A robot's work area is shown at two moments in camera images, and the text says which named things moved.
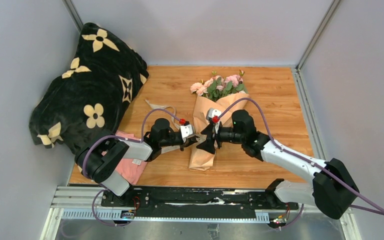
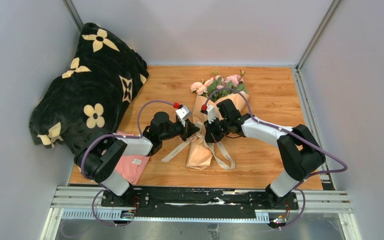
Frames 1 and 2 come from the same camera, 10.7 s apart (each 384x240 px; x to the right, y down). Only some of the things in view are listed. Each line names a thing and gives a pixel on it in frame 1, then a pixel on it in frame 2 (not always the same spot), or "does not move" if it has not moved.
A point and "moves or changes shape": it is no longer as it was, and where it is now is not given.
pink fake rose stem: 214,86 does not move
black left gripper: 187,142 → 190,129
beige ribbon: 199,138 moves or changes shape
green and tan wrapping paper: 200,159 does not move
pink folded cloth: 130,169 does not move
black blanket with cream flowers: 89,97 does not move
